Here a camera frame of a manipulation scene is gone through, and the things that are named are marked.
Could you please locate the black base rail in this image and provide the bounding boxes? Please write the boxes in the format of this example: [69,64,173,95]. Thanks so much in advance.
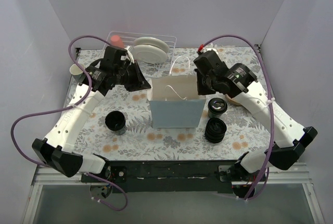
[80,160,268,193]

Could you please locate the light blue paper bag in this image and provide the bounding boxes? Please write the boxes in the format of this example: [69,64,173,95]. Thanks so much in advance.
[147,69,206,129]

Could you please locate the pink plastic cup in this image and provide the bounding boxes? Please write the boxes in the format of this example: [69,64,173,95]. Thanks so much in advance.
[110,35,125,49]

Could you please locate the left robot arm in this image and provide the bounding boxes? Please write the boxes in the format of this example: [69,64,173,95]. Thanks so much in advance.
[32,46,151,182]

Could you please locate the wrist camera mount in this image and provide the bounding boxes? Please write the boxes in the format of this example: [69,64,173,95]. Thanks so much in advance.
[121,46,135,64]
[197,45,219,56]

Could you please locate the brown cardboard cup carrier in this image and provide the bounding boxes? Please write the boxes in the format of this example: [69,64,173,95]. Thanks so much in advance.
[225,95,241,106]

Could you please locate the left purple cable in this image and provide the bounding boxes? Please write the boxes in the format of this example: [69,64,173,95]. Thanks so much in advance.
[10,35,112,167]

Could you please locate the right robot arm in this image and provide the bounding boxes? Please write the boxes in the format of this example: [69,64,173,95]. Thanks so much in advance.
[194,50,318,181]

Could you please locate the rear white plate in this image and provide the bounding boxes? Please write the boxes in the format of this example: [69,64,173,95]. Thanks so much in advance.
[133,37,170,53]

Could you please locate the stack of black lids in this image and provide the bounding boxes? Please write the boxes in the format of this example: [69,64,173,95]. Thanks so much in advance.
[204,117,227,143]

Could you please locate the white wire dish rack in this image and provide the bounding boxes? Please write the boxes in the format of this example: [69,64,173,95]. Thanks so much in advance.
[107,31,177,78]

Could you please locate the white plate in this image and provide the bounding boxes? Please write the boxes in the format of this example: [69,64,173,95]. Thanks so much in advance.
[132,45,168,63]
[133,37,170,53]

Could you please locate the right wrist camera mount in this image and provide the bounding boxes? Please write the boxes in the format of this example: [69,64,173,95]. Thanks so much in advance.
[197,45,219,56]

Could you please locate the small white mug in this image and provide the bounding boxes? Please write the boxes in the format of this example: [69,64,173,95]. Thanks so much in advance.
[69,63,85,83]

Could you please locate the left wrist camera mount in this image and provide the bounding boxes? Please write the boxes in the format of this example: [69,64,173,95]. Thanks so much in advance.
[121,46,135,64]

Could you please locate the black coffee lid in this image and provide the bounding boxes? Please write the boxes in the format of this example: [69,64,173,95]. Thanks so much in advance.
[208,98,227,114]

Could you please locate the dark coffee cup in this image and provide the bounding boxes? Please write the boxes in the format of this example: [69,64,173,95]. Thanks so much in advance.
[105,111,126,136]
[208,98,227,118]

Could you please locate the front white plate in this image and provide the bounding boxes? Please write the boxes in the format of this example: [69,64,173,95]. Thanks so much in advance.
[132,45,168,63]

